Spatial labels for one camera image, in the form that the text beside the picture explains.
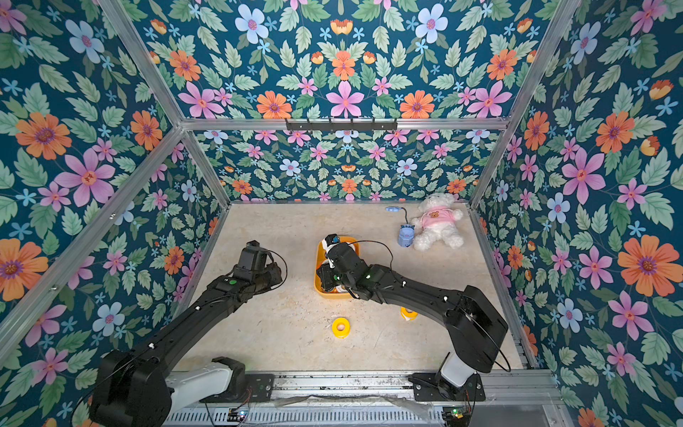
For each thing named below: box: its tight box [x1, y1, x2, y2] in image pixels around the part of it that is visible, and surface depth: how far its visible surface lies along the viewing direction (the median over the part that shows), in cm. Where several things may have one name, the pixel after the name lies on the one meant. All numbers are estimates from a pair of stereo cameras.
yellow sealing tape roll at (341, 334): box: [331, 317, 352, 339], surface depth 85 cm
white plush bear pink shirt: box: [410, 192, 465, 252], surface depth 106 cm
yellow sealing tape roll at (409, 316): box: [400, 306, 419, 322], surface depth 88 cm
